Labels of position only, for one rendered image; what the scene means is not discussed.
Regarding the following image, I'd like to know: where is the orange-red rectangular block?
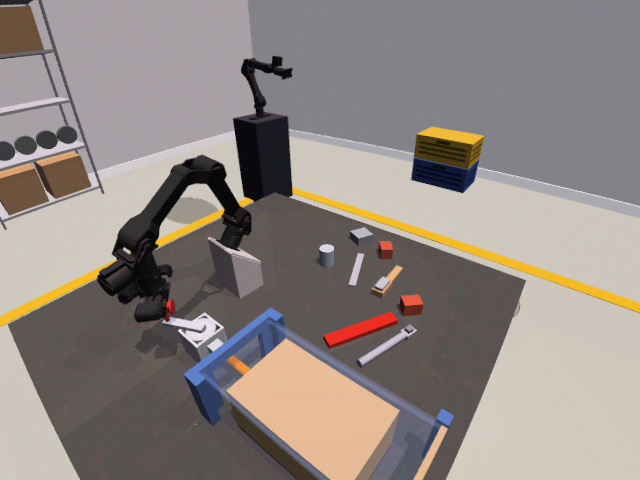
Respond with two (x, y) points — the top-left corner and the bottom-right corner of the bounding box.
(399, 294), (423, 316)
(379, 241), (393, 259)

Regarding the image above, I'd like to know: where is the red long bar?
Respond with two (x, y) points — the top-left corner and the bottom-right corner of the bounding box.
(324, 312), (398, 348)

